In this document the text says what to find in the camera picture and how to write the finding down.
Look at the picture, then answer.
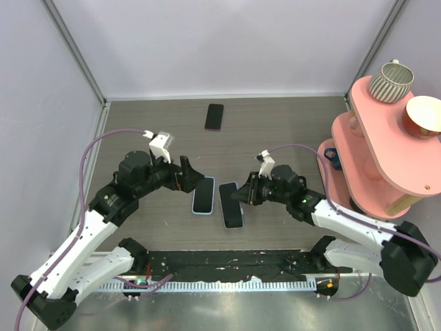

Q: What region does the red paper bowl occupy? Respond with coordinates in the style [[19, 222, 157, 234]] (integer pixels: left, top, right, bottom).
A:
[[402, 96, 440, 139]]

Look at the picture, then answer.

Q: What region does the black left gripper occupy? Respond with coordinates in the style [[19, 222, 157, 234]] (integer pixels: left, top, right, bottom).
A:
[[135, 150, 204, 199]]

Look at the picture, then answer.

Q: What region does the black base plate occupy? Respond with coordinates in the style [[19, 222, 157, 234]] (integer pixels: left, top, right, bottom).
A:
[[134, 250, 340, 283]]

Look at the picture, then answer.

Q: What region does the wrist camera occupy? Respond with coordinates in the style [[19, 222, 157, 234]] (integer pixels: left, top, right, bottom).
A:
[[143, 130, 174, 163], [256, 150, 275, 179]]

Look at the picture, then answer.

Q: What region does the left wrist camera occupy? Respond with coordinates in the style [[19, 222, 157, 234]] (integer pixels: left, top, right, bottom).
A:
[[143, 130, 174, 163]]

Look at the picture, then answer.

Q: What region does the blue cup on shelf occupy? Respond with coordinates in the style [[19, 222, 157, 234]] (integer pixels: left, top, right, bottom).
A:
[[324, 148, 342, 171]]

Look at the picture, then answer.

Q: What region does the clear magsafe phone case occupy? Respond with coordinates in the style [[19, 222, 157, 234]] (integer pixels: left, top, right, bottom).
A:
[[220, 182, 246, 230]]

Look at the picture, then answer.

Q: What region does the light blue phone case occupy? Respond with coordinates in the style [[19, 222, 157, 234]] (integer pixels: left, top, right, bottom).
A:
[[191, 176, 216, 217]]

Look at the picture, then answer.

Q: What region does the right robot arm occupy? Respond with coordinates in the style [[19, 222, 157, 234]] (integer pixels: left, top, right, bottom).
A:
[[232, 165, 439, 297]]

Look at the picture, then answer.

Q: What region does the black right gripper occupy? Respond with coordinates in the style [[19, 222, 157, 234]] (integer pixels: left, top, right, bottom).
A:
[[232, 171, 290, 205]]

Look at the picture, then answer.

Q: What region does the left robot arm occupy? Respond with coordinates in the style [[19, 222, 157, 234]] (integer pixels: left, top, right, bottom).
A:
[[11, 151, 204, 330]]

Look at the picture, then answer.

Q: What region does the grey striped ceramic mug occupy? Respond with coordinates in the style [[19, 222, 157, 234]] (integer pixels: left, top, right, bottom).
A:
[[368, 59, 414, 103]]

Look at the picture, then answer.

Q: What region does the pink three-tier shelf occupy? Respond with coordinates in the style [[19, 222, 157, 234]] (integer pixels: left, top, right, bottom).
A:
[[318, 77, 440, 220]]

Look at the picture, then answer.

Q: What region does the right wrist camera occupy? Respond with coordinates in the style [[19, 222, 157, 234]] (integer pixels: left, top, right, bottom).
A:
[[256, 150, 275, 179]]

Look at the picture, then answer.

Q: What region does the slotted aluminium cable rail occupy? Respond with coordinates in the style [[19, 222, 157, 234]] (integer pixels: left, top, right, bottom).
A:
[[95, 278, 316, 294]]

